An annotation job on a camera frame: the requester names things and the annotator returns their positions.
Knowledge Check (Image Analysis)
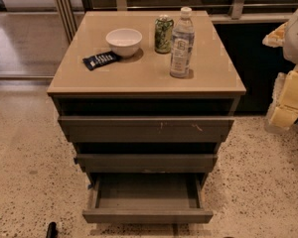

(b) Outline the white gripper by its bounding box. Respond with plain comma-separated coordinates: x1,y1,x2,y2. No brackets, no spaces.
261,22,298,132

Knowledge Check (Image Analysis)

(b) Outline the grey bottom drawer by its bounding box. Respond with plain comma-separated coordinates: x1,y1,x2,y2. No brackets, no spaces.
82,174,213,224

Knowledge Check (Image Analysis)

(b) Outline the grey drawer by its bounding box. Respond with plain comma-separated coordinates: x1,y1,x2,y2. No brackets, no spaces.
58,116,234,143
74,154,218,174
82,174,213,224

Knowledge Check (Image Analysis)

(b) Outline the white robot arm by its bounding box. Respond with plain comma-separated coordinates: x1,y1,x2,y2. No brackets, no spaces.
262,9,298,133

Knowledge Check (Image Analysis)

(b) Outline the grey drawer cabinet beige top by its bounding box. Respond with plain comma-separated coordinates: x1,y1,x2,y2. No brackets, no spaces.
48,11,245,182

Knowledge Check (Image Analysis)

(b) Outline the grey middle drawer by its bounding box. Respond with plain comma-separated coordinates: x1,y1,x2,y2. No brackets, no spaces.
74,154,218,174

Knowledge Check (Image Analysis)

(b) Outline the grey top drawer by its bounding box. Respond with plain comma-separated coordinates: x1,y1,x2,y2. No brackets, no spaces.
58,116,234,143

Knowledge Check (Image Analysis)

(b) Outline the clear plastic water bottle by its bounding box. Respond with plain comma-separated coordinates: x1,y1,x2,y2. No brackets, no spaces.
170,7,195,78

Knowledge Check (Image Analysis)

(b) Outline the green drink can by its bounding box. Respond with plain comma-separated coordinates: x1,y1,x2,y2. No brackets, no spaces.
155,15,174,54

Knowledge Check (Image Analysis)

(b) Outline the white ceramic bowl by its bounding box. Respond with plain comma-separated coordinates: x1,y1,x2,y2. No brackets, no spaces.
105,28,142,58

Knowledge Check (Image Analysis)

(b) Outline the dark blue snack packet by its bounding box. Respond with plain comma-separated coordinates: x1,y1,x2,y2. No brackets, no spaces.
82,52,121,70

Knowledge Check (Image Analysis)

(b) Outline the black object on floor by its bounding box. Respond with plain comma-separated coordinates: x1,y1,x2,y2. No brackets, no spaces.
46,222,58,238

